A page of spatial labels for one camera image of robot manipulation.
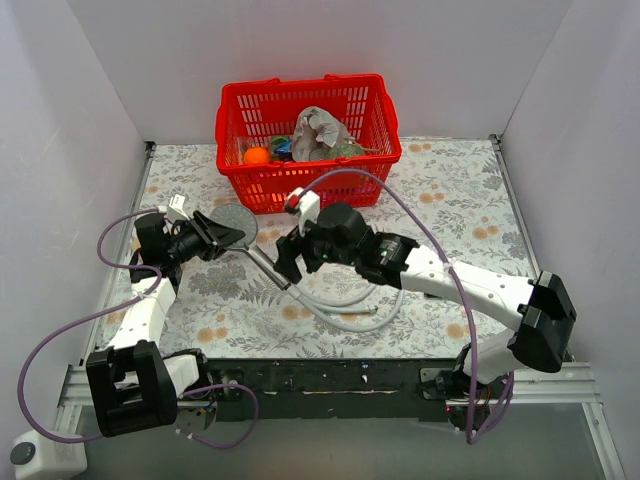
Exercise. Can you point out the red plastic basket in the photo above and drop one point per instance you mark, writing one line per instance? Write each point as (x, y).
(251, 112)

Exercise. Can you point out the orange ball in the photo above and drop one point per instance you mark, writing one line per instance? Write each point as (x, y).
(256, 156)

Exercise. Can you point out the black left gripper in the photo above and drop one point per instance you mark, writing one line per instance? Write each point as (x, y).
(203, 236)

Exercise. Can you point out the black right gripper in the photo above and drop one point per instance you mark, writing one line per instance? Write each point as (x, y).
(305, 246)

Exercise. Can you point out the green glass item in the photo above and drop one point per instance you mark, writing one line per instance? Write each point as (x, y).
(349, 150)

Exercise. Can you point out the colourful small toy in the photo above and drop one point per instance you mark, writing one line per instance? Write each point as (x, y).
(280, 147)

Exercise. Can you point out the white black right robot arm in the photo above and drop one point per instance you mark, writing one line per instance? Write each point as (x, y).
(537, 314)

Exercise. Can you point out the aluminium frame rail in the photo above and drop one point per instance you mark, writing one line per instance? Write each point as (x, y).
(573, 384)

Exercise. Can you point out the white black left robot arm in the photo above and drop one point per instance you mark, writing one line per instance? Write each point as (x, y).
(133, 386)

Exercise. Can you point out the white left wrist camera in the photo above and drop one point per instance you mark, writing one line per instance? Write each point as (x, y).
(174, 211)

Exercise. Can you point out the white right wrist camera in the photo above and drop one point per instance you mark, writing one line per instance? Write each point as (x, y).
(305, 206)

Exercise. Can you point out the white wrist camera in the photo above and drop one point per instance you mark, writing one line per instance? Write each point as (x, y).
(174, 211)
(305, 206)

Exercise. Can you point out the white box with knob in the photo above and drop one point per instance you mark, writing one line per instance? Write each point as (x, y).
(35, 457)

